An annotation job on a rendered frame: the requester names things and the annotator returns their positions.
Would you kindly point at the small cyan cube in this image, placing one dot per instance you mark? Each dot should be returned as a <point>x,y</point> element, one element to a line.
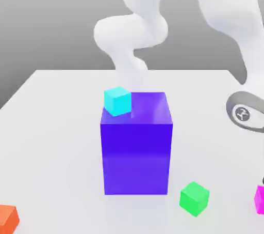
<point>118,101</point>

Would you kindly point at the small magenta cube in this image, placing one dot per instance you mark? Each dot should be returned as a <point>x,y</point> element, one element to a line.
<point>260,200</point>

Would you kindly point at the small green cube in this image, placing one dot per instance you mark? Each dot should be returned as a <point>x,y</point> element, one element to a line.
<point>193,198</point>

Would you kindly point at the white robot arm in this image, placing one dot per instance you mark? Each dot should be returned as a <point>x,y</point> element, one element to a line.
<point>142,23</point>

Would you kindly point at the small orange cube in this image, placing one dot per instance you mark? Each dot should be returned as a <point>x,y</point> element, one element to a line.
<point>7,218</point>

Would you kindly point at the large purple box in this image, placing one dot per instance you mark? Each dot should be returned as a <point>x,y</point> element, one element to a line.
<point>136,155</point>

